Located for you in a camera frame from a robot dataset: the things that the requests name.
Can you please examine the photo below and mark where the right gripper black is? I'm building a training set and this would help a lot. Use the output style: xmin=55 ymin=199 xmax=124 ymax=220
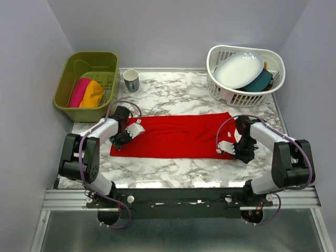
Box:
xmin=229 ymin=136 xmax=256 ymax=164

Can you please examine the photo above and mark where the white plastic dish basket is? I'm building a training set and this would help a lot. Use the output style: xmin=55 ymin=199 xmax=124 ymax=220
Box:
xmin=206 ymin=45 xmax=286 ymax=108

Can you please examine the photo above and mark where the red t shirt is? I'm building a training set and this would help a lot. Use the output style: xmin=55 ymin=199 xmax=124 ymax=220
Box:
xmin=110 ymin=112 xmax=233 ymax=160

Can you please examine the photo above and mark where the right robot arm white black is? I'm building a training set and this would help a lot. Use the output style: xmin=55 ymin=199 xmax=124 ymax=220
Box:
xmin=232 ymin=116 xmax=316 ymax=206

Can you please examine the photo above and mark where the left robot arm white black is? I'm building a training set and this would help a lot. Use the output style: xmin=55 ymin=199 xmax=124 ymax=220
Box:
xmin=58 ymin=106 xmax=133 ymax=207

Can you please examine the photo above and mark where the orange rolled t shirt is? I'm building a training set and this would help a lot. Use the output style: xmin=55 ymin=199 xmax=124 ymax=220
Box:
xmin=79 ymin=80 xmax=104 ymax=108

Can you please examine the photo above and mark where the grey white mug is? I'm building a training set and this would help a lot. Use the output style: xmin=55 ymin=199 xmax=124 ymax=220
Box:
xmin=123 ymin=69 xmax=140 ymax=92

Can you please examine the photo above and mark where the pink rolled t shirt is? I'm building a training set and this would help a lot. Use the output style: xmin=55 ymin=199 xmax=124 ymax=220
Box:
xmin=68 ymin=78 xmax=91 ymax=108

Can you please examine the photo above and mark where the olive green plastic bin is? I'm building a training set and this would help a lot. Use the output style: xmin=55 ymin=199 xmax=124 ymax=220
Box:
xmin=53 ymin=51 xmax=121 ymax=123

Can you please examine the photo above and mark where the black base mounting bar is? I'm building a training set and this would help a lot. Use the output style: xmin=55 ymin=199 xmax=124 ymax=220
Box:
xmin=86 ymin=186 xmax=272 ymax=224

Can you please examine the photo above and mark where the dark brown dish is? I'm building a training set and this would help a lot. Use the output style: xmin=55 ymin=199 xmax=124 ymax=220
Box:
xmin=262 ymin=81 xmax=274 ymax=92

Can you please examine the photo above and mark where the teal plate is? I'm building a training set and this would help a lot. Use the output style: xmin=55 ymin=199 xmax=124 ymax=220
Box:
xmin=243 ymin=70 xmax=272 ymax=92

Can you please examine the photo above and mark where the white oval plate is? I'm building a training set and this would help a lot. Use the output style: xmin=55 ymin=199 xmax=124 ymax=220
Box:
xmin=214 ymin=52 xmax=264 ymax=89

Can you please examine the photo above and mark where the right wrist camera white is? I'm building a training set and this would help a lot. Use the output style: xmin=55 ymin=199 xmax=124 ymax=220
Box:
xmin=216 ymin=141 xmax=236 ymax=155

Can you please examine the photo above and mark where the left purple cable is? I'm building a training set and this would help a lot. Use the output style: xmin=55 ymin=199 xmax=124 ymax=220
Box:
xmin=78 ymin=100 xmax=143 ymax=229

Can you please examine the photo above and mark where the purple cable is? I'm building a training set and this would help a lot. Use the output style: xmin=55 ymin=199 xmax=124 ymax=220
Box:
xmin=78 ymin=100 xmax=143 ymax=229
xmin=215 ymin=114 xmax=316 ymax=226

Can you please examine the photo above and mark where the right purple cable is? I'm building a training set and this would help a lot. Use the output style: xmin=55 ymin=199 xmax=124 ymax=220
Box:
xmin=215 ymin=114 xmax=316 ymax=226

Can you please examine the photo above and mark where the aluminium frame rail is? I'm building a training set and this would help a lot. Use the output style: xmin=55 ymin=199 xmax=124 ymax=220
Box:
xmin=41 ymin=187 xmax=321 ymax=211

